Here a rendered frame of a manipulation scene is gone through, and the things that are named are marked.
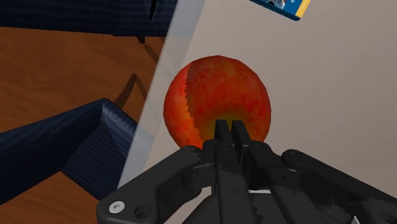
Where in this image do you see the red apple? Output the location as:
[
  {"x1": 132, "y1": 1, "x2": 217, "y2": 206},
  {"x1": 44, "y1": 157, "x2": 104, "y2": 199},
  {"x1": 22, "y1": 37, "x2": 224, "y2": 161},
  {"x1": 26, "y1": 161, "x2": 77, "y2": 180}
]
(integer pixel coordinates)
[{"x1": 163, "y1": 55, "x2": 272, "y2": 150}]

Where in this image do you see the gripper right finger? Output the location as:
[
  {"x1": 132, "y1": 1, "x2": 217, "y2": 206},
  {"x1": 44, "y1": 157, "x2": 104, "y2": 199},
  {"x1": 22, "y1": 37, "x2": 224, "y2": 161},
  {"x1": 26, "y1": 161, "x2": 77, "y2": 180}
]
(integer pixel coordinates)
[{"x1": 230, "y1": 119, "x2": 397, "y2": 224}]

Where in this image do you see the blue and yellow book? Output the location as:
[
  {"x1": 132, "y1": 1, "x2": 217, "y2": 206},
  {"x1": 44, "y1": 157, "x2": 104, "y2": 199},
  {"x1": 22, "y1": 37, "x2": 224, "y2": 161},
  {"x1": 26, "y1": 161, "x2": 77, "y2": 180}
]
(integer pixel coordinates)
[{"x1": 249, "y1": 0, "x2": 312, "y2": 22}]

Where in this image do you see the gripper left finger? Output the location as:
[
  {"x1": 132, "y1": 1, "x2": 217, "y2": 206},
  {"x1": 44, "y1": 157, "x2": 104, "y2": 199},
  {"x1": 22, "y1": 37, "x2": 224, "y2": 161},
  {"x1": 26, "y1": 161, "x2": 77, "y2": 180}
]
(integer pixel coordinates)
[{"x1": 96, "y1": 119, "x2": 237, "y2": 224}]

